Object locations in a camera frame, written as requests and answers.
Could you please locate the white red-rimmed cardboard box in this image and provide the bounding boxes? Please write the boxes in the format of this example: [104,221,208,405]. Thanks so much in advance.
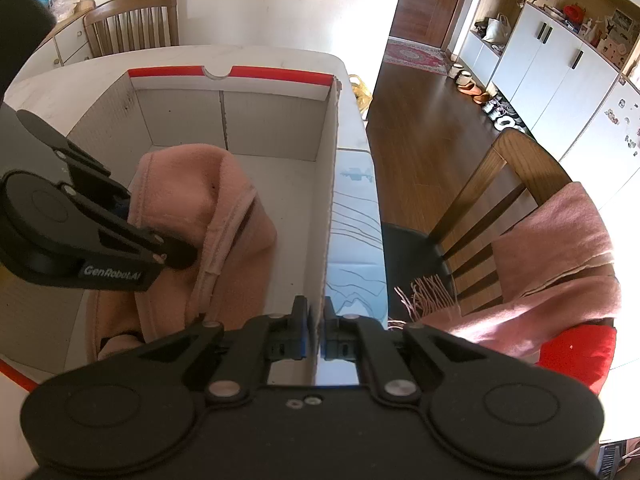
[0,65,346,396]

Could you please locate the light blue printed table mat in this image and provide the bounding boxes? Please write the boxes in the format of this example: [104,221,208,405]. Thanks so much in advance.
[310,147,388,386]

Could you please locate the white refrigerator with magnets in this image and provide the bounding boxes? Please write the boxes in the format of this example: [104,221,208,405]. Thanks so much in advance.
[560,77,640,221]

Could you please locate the row of shoes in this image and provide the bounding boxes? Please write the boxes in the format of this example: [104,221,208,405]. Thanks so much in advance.
[447,62,528,133]

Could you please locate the red patterned rug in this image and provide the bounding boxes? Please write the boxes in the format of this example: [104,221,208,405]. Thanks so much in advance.
[382,37,453,78]

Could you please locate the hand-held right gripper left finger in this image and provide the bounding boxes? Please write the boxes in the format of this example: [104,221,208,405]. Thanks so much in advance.
[134,295,312,405]

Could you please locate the black seat cushion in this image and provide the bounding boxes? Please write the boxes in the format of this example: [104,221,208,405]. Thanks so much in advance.
[381,222,458,331]

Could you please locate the brown wooden door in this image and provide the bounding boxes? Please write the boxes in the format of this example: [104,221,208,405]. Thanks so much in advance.
[389,0,493,53]

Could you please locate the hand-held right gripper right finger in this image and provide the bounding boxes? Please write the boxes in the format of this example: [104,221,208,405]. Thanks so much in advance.
[322,296,493,406]

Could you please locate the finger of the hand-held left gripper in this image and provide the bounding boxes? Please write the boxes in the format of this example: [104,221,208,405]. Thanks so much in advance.
[16,109,133,211]
[60,182,200,270]

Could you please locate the dark blurred object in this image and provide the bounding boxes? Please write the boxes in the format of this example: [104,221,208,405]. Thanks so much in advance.
[0,0,57,68]

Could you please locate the dark wooden slatted chair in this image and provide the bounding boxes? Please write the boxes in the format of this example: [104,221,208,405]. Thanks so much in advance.
[427,127,573,321]

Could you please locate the white wooden-top sideboard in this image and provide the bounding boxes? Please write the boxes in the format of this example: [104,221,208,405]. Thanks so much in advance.
[35,0,98,68]

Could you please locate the pink fringed scarf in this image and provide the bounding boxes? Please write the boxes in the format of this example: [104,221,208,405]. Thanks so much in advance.
[387,181,623,361]

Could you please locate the white tote bag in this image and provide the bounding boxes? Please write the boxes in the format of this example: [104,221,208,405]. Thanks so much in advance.
[482,14,512,45]

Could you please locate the pink fleece garment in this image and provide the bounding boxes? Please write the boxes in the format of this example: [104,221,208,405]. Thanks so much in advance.
[86,143,279,362]

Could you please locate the white wooden storage cabinet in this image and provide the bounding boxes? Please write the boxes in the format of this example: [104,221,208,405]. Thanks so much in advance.
[457,0,640,161]

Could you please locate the yellow plastic bag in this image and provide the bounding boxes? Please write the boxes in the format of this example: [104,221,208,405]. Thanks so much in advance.
[348,74,373,121]

